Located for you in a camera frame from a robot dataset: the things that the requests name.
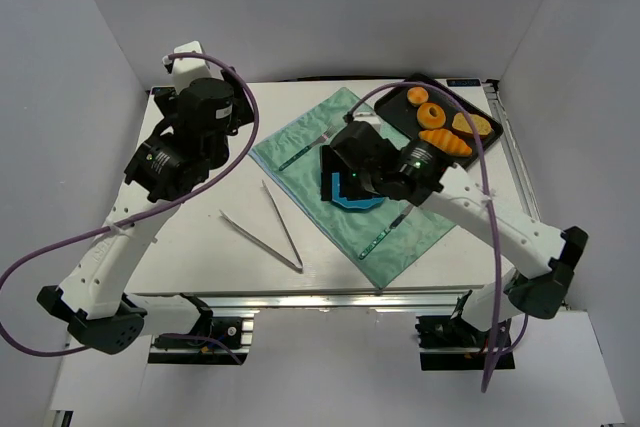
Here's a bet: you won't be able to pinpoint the orange ring donut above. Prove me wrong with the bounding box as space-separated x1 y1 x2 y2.
416 102 447 130

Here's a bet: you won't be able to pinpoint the small round bun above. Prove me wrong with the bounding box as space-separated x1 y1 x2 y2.
406 86 429 108

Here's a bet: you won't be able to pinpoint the metal tongs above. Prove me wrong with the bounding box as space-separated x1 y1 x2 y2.
219 180 304 274

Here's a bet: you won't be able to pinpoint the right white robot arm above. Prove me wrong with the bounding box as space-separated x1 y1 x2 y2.
329 121 588 347

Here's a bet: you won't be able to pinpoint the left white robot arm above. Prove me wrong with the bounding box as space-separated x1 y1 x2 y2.
37 72 254 354

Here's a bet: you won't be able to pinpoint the brown bread slice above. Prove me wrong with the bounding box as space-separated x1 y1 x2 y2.
451 113 493 138

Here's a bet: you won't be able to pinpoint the blue dotted plate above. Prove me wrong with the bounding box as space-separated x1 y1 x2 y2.
330 172 385 211

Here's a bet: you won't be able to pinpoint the green patterned placemat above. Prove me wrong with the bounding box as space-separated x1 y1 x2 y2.
250 88 454 289

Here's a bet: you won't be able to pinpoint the orange croissant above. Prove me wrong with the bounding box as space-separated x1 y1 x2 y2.
419 129 472 157

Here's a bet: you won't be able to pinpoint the green handled fork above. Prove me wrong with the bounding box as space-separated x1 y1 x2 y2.
278 125 337 172

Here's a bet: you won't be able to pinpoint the green handled knife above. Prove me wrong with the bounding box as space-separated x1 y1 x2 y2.
358 204 414 260

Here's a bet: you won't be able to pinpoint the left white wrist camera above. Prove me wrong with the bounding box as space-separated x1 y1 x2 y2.
162 41 216 94

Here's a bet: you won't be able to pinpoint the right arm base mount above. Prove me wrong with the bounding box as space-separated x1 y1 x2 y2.
415 316 489 372

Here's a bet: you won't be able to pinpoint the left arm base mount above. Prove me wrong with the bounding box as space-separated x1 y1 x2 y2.
148 316 254 366

